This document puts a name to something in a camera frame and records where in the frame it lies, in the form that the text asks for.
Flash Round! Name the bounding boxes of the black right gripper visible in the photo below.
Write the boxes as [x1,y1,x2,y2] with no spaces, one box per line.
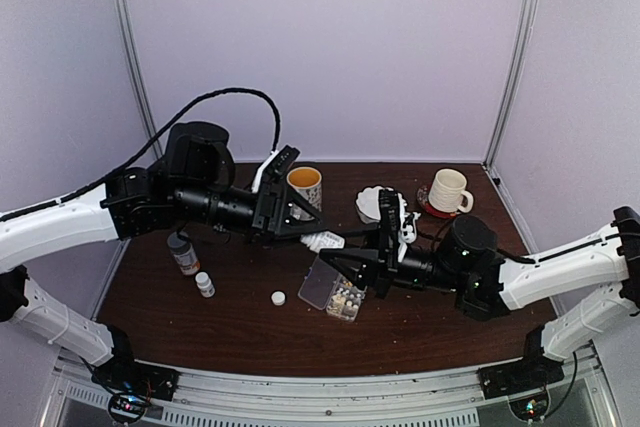
[320,222,465,301]

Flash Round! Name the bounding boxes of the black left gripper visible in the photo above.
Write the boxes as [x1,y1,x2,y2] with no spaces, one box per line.
[173,179,332,250]

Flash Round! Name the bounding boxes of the clear plastic pill organizer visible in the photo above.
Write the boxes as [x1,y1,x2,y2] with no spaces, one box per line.
[298,257,366,322]

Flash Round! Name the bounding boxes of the grey-capped orange label bottle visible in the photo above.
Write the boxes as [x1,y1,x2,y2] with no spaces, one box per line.
[166,232,200,276]

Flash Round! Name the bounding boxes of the small white pill bottle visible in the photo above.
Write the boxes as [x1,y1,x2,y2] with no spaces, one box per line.
[195,271,215,298]

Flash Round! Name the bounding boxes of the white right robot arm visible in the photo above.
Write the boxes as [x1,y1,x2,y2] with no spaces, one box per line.
[306,189,639,389]

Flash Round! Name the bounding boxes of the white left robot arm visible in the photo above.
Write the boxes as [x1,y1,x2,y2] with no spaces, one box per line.
[1,122,325,391]

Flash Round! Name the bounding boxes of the white pills in organizer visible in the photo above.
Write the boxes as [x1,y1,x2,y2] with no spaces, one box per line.
[326,287,366,316]

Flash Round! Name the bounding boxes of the yellow-lined patterned mug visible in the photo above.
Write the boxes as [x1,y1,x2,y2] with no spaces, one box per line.
[287,166,322,211]

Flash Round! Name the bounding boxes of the white scalloped dish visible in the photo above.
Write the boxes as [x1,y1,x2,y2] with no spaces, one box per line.
[355,186,383,224]

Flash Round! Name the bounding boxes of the red saucer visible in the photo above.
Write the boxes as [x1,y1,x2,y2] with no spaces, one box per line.
[416,184,462,219]

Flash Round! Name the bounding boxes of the white ribbed cup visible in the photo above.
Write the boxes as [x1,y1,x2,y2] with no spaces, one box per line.
[428,168,474,214]

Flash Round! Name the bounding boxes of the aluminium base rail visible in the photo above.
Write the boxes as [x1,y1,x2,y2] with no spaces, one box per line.
[40,337,611,427]

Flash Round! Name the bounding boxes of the aluminium frame post left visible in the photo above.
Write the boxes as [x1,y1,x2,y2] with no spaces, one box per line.
[113,0,157,140]

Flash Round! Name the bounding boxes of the aluminium frame post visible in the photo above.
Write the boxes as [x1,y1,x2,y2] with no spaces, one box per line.
[113,0,157,140]
[483,0,539,176]

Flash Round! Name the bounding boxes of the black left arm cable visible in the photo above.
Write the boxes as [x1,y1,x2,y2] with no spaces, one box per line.
[0,88,283,218]

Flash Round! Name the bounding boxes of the aluminium frame post right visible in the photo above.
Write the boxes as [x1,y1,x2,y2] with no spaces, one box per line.
[483,0,539,176]

